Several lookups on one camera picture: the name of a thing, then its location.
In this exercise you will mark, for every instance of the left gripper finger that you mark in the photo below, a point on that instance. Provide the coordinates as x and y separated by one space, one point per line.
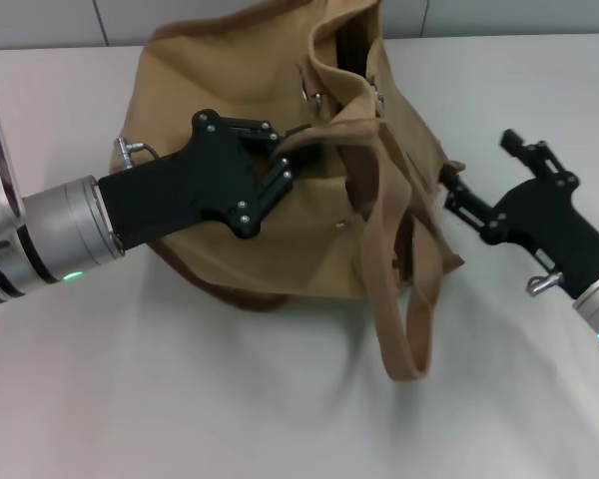
274 194
259 135

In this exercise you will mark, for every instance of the khaki canvas food bag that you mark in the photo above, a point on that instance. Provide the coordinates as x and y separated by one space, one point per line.
239 75

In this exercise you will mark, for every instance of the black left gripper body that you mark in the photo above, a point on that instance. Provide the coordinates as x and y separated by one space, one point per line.
179 189

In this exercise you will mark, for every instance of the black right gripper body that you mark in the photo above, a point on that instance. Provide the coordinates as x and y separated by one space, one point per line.
544 219

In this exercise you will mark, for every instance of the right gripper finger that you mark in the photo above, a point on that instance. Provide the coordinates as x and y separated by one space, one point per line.
534 157
471 207

